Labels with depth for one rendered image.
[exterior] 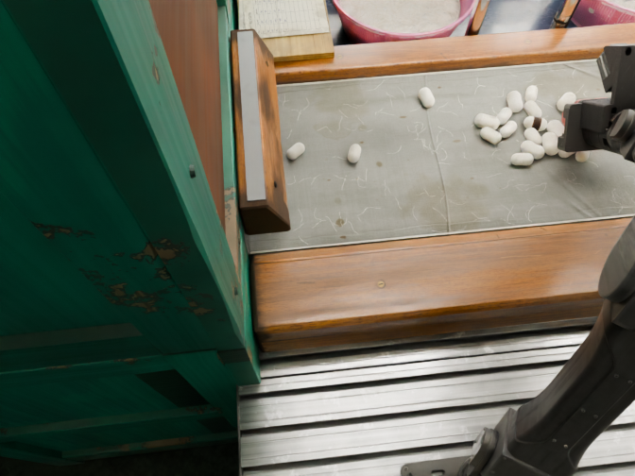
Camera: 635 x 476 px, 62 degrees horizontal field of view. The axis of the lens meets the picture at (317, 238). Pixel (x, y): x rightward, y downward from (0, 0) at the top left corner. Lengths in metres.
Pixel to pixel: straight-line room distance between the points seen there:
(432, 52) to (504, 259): 0.38
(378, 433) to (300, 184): 0.36
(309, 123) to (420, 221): 0.24
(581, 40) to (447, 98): 0.25
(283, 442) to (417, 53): 0.63
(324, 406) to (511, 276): 0.30
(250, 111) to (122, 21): 0.48
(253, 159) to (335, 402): 0.33
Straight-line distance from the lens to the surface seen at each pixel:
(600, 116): 0.77
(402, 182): 0.78
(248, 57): 0.76
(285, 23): 0.94
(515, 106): 0.89
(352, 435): 0.72
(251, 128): 0.68
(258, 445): 0.72
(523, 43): 0.98
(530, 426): 0.56
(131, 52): 0.24
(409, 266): 0.69
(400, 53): 0.91
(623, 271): 0.44
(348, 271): 0.68
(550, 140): 0.86
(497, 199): 0.80
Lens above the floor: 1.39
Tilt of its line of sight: 63 degrees down
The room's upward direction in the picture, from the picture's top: 1 degrees clockwise
